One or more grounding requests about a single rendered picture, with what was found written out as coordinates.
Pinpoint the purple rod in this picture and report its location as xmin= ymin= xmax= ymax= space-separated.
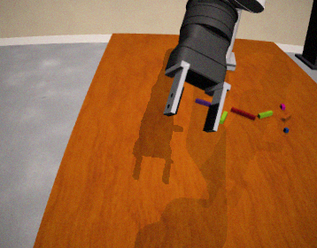
xmin=195 ymin=98 xmax=211 ymax=107

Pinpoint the dark red rod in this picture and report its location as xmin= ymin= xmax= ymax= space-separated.
xmin=231 ymin=107 xmax=256 ymax=120

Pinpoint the lime green rod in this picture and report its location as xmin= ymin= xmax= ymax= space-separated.
xmin=258 ymin=111 xmax=273 ymax=119
xmin=220 ymin=111 xmax=228 ymax=124

